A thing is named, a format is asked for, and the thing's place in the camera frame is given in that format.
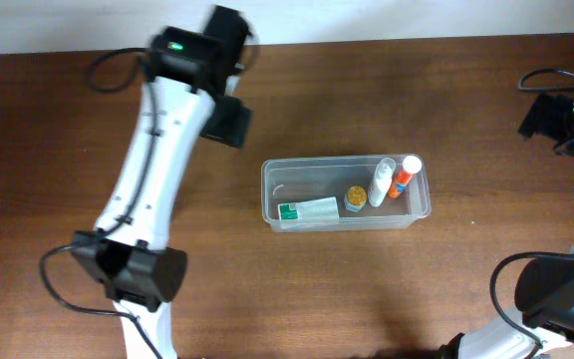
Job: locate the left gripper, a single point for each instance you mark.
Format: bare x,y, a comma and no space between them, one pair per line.
233,127

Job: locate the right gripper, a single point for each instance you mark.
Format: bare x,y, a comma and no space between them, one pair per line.
544,118

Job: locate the white green medicine box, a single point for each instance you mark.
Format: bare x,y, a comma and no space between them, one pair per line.
322,209

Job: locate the small jar gold lid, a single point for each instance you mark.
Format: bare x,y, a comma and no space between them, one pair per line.
355,198

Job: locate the white spray bottle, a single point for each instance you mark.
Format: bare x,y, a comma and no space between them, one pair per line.
381,181

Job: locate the orange tube white cap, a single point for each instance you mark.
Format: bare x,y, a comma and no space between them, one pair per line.
411,165

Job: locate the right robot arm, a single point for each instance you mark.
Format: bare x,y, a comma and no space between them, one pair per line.
532,292

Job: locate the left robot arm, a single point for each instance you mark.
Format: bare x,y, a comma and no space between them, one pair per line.
188,81

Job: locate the clear plastic container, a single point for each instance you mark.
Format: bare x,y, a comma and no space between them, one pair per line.
288,182

